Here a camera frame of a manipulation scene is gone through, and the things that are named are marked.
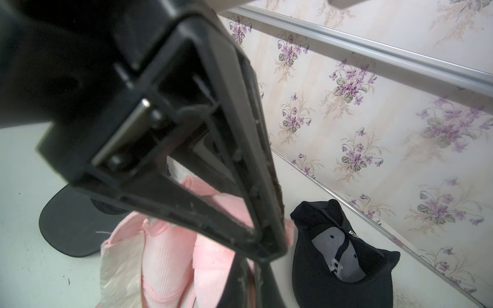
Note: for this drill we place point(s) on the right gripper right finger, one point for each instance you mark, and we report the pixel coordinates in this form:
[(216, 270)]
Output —
[(267, 294)]

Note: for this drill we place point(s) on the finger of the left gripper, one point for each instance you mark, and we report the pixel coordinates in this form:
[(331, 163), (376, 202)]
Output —
[(185, 141)]

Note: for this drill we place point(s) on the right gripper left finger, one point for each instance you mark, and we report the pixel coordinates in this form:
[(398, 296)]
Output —
[(236, 291)]

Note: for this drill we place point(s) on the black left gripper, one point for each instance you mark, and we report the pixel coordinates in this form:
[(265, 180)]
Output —
[(54, 53)]

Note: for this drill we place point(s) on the pink cap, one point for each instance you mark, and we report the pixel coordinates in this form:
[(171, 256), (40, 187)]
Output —
[(154, 263)]

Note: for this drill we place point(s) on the black cap back right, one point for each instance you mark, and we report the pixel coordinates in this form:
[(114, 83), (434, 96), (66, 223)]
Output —
[(332, 266)]

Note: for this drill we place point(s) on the dark grey baseball cap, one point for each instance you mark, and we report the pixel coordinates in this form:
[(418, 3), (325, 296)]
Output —
[(76, 225)]

